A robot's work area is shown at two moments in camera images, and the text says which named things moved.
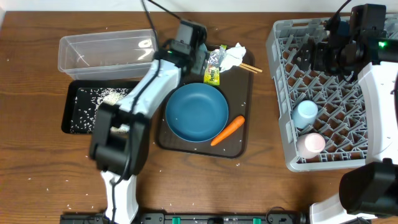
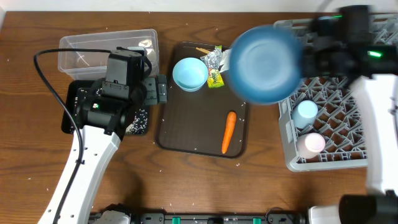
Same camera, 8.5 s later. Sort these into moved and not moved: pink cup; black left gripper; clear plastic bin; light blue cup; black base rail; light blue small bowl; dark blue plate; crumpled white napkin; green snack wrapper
Moved: black left gripper; light blue small bowl; dark blue plate
Not moved: green snack wrapper; black base rail; clear plastic bin; crumpled white napkin; light blue cup; pink cup
